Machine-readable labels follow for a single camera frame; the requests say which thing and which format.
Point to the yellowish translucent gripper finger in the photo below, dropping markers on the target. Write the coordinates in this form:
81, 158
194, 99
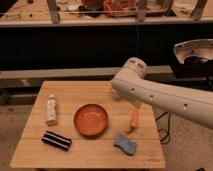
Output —
136, 103

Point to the orange ceramic bowl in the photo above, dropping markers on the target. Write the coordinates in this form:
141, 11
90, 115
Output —
91, 120

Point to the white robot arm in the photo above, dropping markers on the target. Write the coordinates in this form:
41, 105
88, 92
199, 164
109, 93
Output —
192, 104

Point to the orange toy carrot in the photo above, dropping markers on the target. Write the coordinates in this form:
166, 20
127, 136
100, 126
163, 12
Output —
134, 121

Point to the blue sponge cloth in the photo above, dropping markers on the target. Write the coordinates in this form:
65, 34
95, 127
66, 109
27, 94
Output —
127, 146

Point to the wooden folding table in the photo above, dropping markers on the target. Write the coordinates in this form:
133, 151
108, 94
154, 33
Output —
32, 152

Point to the white plastic bottle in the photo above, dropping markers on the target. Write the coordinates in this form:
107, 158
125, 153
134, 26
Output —
51, 110

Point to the black white striped eraser block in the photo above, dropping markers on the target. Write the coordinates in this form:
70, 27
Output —
56, 140

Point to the orange tool on bench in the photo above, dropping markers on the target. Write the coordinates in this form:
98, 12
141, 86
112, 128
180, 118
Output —
119, 8

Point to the long wooden workbench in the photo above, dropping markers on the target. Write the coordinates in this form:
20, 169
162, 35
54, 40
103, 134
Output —
38, 13

